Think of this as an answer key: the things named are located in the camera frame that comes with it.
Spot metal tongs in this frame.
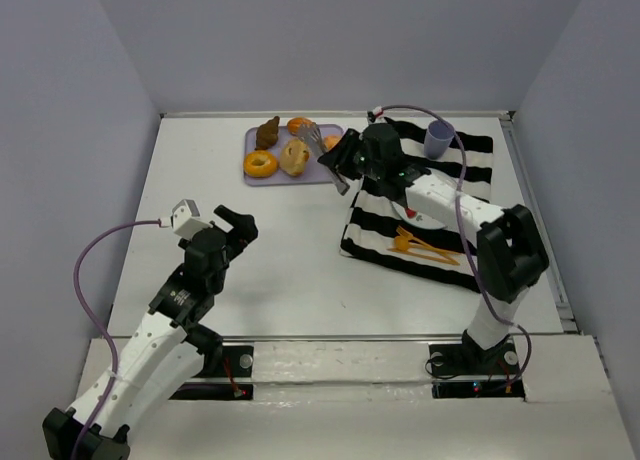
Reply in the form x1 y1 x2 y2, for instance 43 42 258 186
297 122 350 196

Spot sugared split donut bread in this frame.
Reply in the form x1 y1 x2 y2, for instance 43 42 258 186
279 137 310 177

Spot glazed round bun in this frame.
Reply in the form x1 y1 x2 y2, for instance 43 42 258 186
286 117 312 136

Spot brown chocolate croissant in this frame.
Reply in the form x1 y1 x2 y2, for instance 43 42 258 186
255 116 280 150

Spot small round bun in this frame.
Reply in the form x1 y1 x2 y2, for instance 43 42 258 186
323 135 341 151

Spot orange plastic knife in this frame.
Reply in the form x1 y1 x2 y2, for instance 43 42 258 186
389 227 460 266

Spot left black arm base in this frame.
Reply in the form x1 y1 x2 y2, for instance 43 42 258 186
170 344 254 401

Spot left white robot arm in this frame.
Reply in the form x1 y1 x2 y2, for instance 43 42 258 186
42 199 258 459

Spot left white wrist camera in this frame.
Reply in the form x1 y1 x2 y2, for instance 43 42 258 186
170 199 211 241

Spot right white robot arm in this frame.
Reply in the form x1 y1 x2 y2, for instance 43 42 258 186
307 123 549 357

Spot black white striped cloth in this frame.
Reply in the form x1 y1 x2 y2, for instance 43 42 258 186
340 117 494 292

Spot orange glazed donut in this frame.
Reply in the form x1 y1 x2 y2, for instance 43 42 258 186
243 150 279 178

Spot orange plastic fork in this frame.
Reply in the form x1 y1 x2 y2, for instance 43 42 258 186
393 236 456 258

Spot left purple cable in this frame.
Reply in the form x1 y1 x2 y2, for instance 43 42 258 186
69 219 171 460

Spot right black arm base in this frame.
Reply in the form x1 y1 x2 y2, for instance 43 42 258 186
424 341 526 400

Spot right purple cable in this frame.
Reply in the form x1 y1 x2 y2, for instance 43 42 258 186
368 103 532 381

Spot lavender plastic cup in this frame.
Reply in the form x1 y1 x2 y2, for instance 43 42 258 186
423 120 455 160

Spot lavender plastic tray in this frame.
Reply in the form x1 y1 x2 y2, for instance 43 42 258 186
243 123 349 188

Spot white decorated plate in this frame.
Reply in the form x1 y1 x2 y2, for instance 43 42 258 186
390 202 447 231

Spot purple cable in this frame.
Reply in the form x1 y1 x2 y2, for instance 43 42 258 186
69 219 171 460
368 103 532 381

